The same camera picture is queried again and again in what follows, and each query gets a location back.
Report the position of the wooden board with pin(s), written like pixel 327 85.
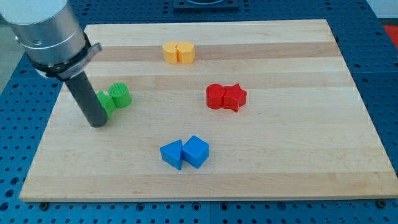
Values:
pixel 303 134

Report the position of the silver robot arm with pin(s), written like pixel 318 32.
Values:
pixel 51 35

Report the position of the green cylinder block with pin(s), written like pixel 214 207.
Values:
pixel 120 94

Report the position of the yellow hexagon block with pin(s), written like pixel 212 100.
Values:
pixel 185 52

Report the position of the blue cube block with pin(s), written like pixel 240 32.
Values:
pixel 195 151

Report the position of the blue triangle block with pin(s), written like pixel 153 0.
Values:
pixel 172 154

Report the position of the yellow heart block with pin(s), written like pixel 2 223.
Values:
pixel 170 52

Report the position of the red cylinder block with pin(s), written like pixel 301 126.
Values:
pixel 214 96

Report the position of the green star block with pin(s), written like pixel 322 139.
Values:
pixel 107 103

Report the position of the red star block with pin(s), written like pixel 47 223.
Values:
pixel 234 97

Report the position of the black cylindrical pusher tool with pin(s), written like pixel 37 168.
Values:
pixel 85 96

